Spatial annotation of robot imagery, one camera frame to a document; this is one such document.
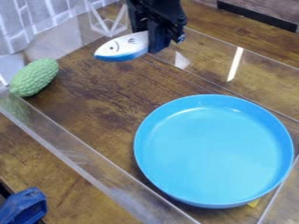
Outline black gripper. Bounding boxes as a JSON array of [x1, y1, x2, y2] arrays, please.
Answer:
[[126, 0, 187, 53]]

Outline white blue toy fish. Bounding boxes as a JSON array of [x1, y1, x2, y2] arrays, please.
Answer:
[[95, 31, 150, 61]]

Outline blue round tray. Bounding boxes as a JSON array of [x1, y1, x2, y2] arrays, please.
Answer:
[[134, 94, 295, 208]]

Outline green bumpy toy gourd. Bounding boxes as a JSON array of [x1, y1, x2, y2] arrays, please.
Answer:
[[9, 58, 59, 97]]

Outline white patterned curtain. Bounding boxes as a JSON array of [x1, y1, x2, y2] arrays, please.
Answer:
[[0, 0, 118, 55]]

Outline yellow toy butter block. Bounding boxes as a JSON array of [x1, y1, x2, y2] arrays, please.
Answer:
[[247, 199, 260, 207]]

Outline clear acrylic enclosure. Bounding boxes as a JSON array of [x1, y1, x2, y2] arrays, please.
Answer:
[[0, 0, 299, 224]]

